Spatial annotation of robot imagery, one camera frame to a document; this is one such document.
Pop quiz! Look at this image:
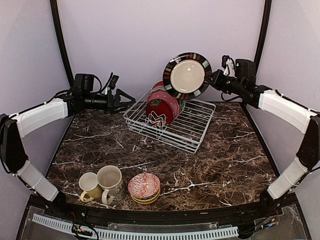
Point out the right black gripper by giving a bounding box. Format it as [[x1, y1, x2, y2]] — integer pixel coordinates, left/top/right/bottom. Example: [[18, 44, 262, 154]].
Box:
[[204, 68, 245, 95]]

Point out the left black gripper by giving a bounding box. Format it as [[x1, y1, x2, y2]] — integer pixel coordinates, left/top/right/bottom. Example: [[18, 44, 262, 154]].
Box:
[[83, 88, 136, 115]]

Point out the black plate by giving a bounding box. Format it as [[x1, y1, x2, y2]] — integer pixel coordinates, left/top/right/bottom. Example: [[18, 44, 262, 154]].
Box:
[[162, 52, 212, 100]]

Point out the light teal plate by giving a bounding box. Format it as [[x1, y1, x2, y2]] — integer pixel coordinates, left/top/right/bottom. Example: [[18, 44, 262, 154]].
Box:
[[178, 99, 186, 114]]

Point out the pink dotted scalloped plate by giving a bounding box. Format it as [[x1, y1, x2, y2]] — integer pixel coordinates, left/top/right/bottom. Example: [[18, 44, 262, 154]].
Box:
[[146, 93, 180, 122]]

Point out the red floral plate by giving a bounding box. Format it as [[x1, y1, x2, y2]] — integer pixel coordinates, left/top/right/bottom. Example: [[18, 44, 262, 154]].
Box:
[[146, 98, 173, 126]]

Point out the red and teal plate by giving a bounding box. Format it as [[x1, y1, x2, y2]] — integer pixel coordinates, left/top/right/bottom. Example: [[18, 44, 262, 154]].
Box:
[[150, 81, 167, 98]]

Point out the white patterned mug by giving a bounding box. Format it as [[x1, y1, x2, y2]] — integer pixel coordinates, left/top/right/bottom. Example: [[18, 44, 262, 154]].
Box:
[[97, 165, 126, 206]]

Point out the yellow mug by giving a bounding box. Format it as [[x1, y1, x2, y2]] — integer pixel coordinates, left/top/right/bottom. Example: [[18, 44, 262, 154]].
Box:
[[78, 172, 103, 203]]

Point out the blue and white bowl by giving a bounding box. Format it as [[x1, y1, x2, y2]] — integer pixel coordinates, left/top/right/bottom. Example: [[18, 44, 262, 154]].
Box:
[[128, 172, 161, 198]]

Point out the white and red bowl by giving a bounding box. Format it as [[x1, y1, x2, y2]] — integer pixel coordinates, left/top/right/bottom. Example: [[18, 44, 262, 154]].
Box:
[[130, 189, 161, 202]]

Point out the lime green bowl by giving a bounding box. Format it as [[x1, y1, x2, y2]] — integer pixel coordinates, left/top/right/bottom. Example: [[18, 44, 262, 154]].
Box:
[[130, 192, 160, 205]]

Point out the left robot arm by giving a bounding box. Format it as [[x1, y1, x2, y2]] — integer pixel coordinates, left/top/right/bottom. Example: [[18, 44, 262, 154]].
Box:
[[0, 73, 136, 218]]

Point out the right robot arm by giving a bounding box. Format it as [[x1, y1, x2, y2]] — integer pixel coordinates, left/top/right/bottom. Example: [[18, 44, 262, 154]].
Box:
[[205, 55, 320, 217]]

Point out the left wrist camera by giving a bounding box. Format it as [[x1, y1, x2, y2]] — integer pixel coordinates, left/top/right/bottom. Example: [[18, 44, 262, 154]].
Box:
[[103, 72, 119, 95]]

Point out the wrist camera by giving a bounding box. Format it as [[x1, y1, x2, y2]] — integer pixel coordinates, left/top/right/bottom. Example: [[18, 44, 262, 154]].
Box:
[[221, 55, 236, 77], [103, 72, 119, 95]]

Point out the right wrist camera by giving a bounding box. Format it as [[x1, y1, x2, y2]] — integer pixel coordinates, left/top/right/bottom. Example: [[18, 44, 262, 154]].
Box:
[[221, 55, 236, 77]]

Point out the black right frame post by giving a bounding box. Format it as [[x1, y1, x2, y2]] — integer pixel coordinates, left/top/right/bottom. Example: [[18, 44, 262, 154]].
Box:
[[254, 0, 272, 68]]

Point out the black frame post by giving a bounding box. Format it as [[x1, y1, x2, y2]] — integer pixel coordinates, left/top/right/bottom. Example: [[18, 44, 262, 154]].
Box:
[[254, 0, 272, 68], [49, 0, 74, 87]]

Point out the white wire dish rack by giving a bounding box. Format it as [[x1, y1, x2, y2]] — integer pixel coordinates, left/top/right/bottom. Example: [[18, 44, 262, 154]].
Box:
[[123, 90, 216, 154]]

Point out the black left frame post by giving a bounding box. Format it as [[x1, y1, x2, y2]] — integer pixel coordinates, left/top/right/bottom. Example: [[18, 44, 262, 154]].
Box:
[[49, 0, 74, 87]]

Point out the black front table rail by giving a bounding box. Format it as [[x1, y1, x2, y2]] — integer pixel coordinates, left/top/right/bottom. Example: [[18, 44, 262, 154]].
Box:
[[26, 193, 300, 235]]

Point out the white slotted cable duct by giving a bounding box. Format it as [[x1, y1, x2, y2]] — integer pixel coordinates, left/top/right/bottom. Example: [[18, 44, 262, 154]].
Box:
[[32, 213, 239, 240]]

